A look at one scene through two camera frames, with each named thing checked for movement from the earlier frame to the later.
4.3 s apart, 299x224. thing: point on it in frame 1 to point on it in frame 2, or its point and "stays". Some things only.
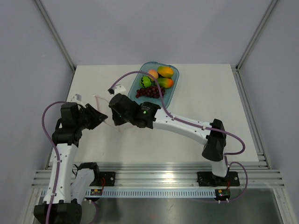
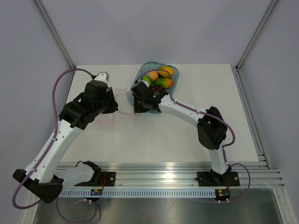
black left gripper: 97,117 to 114,105
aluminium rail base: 252,174 stays
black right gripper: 117,121 to 138,109
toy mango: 165,82 stays
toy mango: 167,72 stays
